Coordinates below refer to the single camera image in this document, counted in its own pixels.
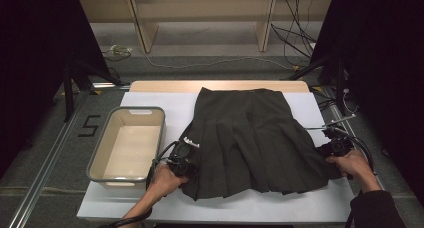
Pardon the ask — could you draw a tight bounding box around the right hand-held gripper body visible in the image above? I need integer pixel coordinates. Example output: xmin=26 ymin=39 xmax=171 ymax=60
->
xmin=321 ymin=113 xmax=357 ymax=158

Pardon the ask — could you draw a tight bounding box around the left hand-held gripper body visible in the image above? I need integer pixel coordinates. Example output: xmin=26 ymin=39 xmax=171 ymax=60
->
xmin=164 ymin=136 xmax=202 ymax=180

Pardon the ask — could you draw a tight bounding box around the beige basket with grey rim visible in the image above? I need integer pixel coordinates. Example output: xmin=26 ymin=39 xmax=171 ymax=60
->
xmin=86 ymin=106 xmax=167 ymax=190

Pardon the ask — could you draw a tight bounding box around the dark pleated skirt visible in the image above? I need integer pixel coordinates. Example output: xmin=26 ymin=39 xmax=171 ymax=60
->
xmin=179 ymin=86 xmax=344 ymax=202

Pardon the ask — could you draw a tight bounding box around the person's right hand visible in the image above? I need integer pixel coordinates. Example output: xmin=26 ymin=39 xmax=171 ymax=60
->
xmin=325 ymin=149 xmax=377 ymax=191

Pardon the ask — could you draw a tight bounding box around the person's left hand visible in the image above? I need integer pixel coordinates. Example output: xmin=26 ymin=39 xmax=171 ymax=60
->
xmin=146 ymin=163 xmax=189 ymax=198

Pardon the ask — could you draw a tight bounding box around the black tripod stand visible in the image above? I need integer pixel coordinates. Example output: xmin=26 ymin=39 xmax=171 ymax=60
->
xmin=281 ymin=54 xmax=348 ymax=117
xmin=61 ymin=59 xmax=126 ymax=122

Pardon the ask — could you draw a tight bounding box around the person's black right sleeve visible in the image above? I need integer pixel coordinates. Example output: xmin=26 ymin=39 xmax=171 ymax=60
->
xmin=344 ymin=189 xmax=408 ymax=228

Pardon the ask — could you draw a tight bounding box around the black curtain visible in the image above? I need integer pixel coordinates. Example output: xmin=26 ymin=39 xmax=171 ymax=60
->
xmin=309 ymin=0 xmax=424 ymax=206
xmin=0 ymin=0 xmax=113 ymax=179

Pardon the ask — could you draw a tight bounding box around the silver metal bar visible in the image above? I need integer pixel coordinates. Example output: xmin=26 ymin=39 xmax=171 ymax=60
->
xmin=91 ymin=82 xmax=132 ymax=90

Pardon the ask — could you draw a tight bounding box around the light wooden shelf unit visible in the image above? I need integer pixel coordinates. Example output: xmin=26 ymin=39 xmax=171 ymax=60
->
xmin=78 ymin=0 xmax=334 ymax=54

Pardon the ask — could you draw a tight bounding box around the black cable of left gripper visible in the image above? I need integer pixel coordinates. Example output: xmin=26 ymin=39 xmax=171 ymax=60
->
xmin=98 ymin=139 xmax=181 ymax=228

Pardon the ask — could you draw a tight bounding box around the aluminium floor rail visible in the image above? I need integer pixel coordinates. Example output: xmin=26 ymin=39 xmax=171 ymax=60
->
xmin=324 ymin=87 xmax=409 ymax=228
xmin=6 ymin=91 xmax=98 ymax=228

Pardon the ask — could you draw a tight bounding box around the short white cable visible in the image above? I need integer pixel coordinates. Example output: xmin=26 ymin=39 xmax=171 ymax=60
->
xmin=342 ymin=87 xmax=360 ymax=115

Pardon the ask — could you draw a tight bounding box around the long white floor cable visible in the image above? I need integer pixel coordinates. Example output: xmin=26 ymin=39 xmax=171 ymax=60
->
xmin=138 ymin=46 xmax=301 ymax=72

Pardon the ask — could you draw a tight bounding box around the bundle of black cables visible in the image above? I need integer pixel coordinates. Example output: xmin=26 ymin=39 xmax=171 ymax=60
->
xmin=270 ymin=0 xmax=318 ymax=67

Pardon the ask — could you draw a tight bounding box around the coiled pale cable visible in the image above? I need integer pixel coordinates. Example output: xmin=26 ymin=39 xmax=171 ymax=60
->
xmin=103 ymin=44 xmax=134 ymax=62

